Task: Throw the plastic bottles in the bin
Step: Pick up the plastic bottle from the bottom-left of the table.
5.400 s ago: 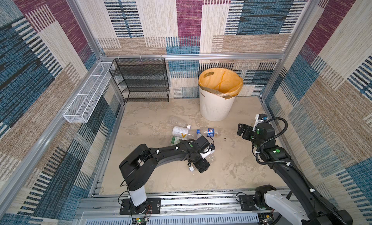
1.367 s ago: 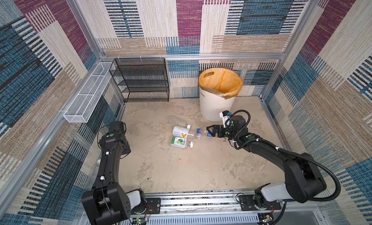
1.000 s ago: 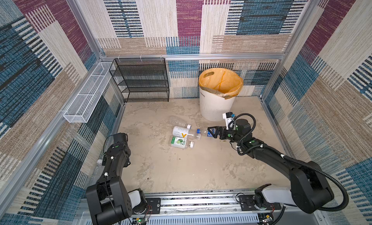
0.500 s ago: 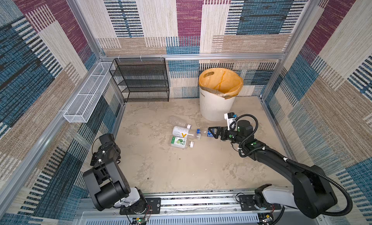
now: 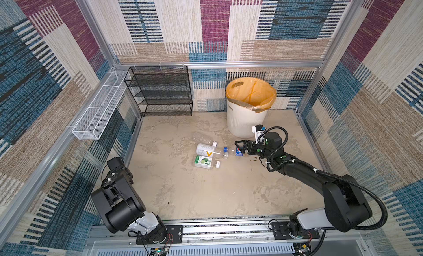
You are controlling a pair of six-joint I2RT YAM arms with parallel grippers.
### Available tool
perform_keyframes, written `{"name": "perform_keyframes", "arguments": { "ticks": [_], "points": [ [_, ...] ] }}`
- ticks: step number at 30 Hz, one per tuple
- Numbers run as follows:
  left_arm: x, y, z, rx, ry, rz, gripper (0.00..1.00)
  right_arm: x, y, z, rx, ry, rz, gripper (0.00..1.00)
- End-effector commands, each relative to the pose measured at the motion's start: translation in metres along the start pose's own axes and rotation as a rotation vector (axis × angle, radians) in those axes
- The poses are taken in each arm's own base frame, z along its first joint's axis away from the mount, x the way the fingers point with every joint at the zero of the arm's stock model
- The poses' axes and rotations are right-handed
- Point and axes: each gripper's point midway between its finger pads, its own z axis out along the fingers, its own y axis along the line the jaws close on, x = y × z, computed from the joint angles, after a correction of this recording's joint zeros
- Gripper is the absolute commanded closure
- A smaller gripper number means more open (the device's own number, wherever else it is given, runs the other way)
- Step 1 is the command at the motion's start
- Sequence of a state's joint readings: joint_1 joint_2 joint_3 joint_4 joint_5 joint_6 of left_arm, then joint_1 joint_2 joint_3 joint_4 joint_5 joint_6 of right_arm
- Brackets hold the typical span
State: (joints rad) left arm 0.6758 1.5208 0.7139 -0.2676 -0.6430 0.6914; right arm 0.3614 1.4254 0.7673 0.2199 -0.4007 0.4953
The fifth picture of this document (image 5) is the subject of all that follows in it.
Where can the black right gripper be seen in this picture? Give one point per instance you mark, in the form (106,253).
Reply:
(248,147)

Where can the black wire mesh shelf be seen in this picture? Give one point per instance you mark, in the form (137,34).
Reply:
(161,90)

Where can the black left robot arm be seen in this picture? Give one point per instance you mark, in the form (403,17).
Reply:
(121,208)

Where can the white plastic trash bin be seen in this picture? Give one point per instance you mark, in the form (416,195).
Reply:
(241,120)

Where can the orange bin liner bag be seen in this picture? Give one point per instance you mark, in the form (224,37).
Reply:
(251,93)

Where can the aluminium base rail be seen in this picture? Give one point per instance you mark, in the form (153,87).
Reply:
(229,236)

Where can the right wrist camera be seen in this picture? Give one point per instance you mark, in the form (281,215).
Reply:
(259,131)

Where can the clear bottle blue Pepsi label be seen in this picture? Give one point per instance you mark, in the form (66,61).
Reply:
(233,151)

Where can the white bottle yellow V label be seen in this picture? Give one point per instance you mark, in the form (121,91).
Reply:
(207,150)

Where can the clear unlabelled plastic bottle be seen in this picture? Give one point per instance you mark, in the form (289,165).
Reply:
(201,138)

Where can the white wire mesh basket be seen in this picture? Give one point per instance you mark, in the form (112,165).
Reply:
(96,117)

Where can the bottle with green white label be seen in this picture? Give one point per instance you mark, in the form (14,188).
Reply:
(206,162)

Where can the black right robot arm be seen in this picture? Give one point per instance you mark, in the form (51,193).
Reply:
(345,206)

